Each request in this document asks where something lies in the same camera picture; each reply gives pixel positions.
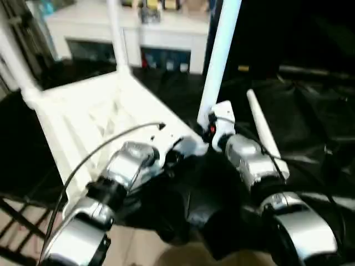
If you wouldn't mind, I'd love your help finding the white plastic table leg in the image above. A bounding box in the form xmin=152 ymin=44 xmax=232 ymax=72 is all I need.
xmin=246 ymin=88 xmax=291 ymax=180
xmin=0 ymin=24 xmax=39 ymax=97
xmin=106 ymin=0 xmax=133 ymax=75
xmin=196 ymin=0 xmax=243 ymax=131

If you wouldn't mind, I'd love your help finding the black backdrop cloth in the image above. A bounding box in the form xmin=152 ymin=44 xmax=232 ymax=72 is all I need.
xmin=204 ymin=0 xmax=355 ymax=81

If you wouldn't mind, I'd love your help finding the white cabinet with glass doors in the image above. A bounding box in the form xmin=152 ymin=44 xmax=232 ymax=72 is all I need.
xmin=45 ymin=0 xmax=212 ymax=75

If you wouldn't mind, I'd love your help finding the grey curtain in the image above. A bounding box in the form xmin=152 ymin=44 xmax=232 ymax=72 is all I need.
xmin=0 ymin=0 xmax=57 ymax=84

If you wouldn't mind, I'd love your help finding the black folding table frame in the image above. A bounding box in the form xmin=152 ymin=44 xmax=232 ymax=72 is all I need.
xmin=0 ymin=193 xmax=57 ymax=266

